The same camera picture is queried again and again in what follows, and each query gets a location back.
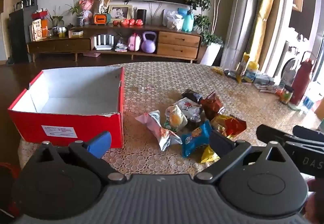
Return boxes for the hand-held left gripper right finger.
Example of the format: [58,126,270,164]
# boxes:
[194,130,292,185]

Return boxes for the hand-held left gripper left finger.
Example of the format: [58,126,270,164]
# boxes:
[25,131,127,185]

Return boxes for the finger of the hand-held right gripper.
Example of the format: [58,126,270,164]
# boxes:
[256,124,291,149]
[293,125,324,142]

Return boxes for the red cardboard box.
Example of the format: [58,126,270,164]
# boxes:
[7,66,125,149]

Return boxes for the red gold snack packet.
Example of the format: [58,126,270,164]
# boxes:
[211,114,247,138]

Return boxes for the blue snack packet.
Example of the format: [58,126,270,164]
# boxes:
[181,120,212,158]

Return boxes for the red-brown snack packet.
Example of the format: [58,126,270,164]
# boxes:
[199,92,225,121]

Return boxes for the white red-print snack packet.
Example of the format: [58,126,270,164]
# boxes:
[176,98,203,123]

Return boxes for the yellow green snack packet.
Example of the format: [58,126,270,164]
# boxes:
[164,105,188,133]

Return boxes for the black snack packet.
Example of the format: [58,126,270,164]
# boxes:
[182,89,203,103]

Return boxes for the pink silver snack packet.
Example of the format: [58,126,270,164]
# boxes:
[135,110,183,152]

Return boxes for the person's right hand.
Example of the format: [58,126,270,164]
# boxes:
[305,178,324,223]

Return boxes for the blue label bottle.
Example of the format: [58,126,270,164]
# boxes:
[301,95,315,113]

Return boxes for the jar with colourful label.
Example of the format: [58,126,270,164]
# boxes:
[280,84,294,104]

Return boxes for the loose papers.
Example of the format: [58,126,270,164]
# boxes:
[254,82,279,93]

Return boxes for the dark red thermos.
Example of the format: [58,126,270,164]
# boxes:
[290,58,314,105]

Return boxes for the grey tissue pack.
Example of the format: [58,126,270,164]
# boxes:
[254,73,275,85]

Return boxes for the yellow blue bottle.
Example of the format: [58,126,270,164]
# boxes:
[243,61,260,83]

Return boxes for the washing machine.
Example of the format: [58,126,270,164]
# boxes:
[275,40,317,83]

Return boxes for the tall yellow packet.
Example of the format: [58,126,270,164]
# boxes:
[237,52,250,84]

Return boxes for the potted tree white planter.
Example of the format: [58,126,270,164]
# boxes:
[189,0,234,66]

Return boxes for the red object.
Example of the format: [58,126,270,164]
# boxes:
[0,162,21,217]

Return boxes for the white router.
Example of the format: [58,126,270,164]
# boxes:
[94,34,113,50]

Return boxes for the stack of magazines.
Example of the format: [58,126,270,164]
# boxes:
[115,38,128,52]

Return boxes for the pink case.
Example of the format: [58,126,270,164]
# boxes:
[128,33,142,52]

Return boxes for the wooden TV cabinet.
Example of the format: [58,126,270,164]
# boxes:
[27,25,203,63]

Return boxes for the purple kettlebell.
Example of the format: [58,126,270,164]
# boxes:
[141,31,157,53]

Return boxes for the white floor air conditioner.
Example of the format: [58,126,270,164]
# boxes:
[220,0,264,68]

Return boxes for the yellow curtain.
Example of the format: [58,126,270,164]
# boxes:
[249,0,281,63]

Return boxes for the plant in striped pot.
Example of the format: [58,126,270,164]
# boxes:
[66,0,86,27]

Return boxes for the orange teal radio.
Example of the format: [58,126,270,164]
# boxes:
[94,13,111,24]

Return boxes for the teal bottle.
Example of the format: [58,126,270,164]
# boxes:
[182,9,195,32]

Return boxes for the orange box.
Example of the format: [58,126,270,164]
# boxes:
[40,19,48,38]

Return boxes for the small leafy potted plant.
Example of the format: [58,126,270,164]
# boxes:
[49,6,66,29]

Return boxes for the orange white standing bag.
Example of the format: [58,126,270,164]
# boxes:
[32,19,43,42]

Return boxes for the filled plastic bag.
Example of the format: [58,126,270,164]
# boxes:
[166,11,185,31]

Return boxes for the black tall cabinet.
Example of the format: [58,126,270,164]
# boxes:
[7,9,34,64]

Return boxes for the pink plush doll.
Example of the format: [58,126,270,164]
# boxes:
[79,0,95,24]

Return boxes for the red gift box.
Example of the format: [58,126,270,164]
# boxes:
[32,10,50,20]

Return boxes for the cream photo frame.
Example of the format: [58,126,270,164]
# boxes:
[108,4,133,22]

